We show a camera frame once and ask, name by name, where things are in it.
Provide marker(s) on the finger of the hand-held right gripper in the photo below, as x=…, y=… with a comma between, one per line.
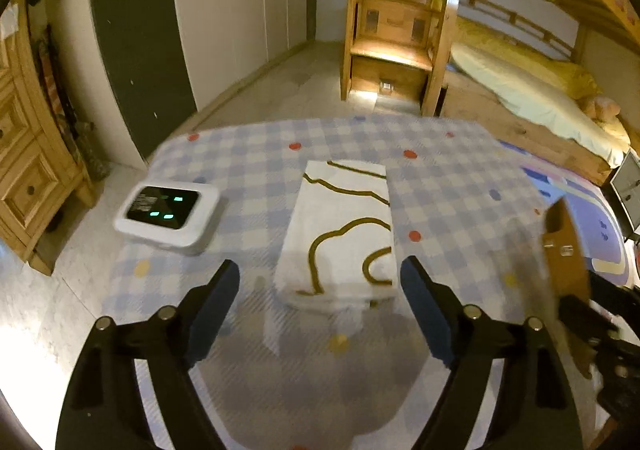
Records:
x=615, y=292
x=585, y=315

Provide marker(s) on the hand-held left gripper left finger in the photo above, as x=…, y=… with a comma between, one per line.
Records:
x=222, y=295

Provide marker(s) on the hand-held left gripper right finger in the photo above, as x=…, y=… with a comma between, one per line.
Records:
x=420, y=300

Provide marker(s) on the white electronic device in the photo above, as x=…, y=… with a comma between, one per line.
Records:
x=165, y=210

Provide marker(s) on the grey monitor screen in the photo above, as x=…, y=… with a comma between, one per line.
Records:
x=627, y=190

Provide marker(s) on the colourful rug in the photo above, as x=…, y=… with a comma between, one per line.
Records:
x=575, y=190

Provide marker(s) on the white towel with brown lines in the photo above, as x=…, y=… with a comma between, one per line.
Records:
x=340, y=210

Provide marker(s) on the checked blue tablecloth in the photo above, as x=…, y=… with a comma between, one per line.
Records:
x=250, y=165

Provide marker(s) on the plush toy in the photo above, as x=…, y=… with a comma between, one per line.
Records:
x=602, y=109

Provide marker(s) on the dark patterned bag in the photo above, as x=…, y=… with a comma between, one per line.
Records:
x=92, y=155

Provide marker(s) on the cream mattress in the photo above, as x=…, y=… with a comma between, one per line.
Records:
x=530, y=100

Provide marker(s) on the wooden drawer cabinet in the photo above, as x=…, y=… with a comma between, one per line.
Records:
x=30, y=180

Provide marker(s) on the yellow blanket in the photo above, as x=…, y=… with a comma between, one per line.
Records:
x=550, y=65

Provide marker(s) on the wooden bunk bed stairs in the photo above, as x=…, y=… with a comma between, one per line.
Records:
x=395, y=20

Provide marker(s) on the white paper note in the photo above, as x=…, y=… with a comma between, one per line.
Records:
x=9, y=20

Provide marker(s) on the wooden bunk bed frame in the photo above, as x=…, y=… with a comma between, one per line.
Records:
x=540, y=145

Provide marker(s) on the dark wall panel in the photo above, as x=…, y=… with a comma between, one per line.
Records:
x=140, y=30

